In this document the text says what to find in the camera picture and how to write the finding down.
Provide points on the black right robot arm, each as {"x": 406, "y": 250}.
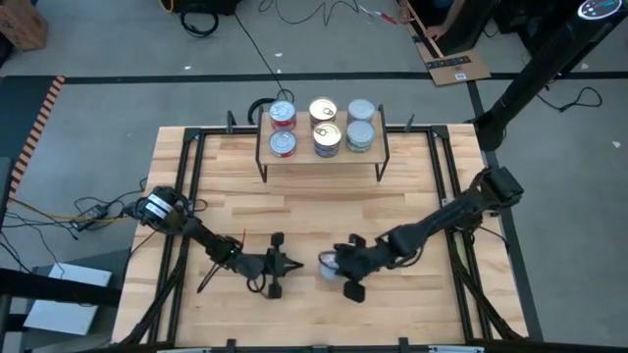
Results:
{"x": 451, "y": 216}

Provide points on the black power adapter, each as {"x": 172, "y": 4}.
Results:
{"x": 90, "y": 213}

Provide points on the brown cardboard box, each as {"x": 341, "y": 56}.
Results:
{"x": 22, "y": 24}

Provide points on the person's hand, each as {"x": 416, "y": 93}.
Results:
{"x": 404, "y": 17}
{"x": 435, "y": 32}

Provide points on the black metal beam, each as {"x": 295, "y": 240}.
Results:
{"x": 49, "y": 289}

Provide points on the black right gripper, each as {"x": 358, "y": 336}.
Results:
{"x": 365, "y": 260}

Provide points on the black metal table frame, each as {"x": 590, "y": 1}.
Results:
{"x": 417, "y": 130}

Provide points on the flat cardboard sheet with label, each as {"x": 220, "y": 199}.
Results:
{"x": 461, "y": 71}

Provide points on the black equipment case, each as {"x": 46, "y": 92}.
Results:
{"x": 206, "y": 5}

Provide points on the black mat with orange stripes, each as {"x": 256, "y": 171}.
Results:
{"x": 19, "y": 113}

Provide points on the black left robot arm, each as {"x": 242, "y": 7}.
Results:
{"x": 196, "y": 235}

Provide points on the person's forearm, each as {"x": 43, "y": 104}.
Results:
{"x": 454, "y": 12}

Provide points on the black floor equipment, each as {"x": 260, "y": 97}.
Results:
{"x": 520, "y": 19}

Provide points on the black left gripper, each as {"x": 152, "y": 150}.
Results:
{"x": 259, "y": 267}

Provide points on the white flat box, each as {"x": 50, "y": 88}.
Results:
{"x": 64, "y": 314}

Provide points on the wooden shelf with black frame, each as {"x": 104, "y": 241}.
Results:
{"x": 304, "y": 147}

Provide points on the long wooden stick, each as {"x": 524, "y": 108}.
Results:
{"x": 429, "y": 41}

